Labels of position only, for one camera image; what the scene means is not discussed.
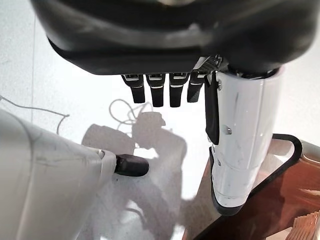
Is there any silver left robot leg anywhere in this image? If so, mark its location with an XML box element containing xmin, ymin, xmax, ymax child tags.
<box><xmin>0</xmin><ymin>108</ymin><xmax>150</xmax><ymax>240</ymax></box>

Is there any thin floor cable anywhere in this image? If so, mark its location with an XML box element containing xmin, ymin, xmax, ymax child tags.
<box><xmin>0</xmin><ymin>95</ymin><xmax>151</xmax><ymax>135</ymax></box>

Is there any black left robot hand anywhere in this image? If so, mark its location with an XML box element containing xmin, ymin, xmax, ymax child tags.
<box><xmin>29</xmin><ymin>0</ymin><xmax>320</xmax><ymax>216</ymax></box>

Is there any brown transparent acrylic stand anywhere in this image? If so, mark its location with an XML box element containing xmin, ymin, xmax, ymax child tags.
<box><xmin>179</xmin><ymin>133</ymin><xmax>320</xmax><ymax>240</ymax></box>

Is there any rectangular wicker laundry basket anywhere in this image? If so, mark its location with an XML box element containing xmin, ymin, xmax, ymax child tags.
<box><xmin>287</xmin><ymin>209</ymin><xmax>320</xmax><ymax>240</ymax></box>

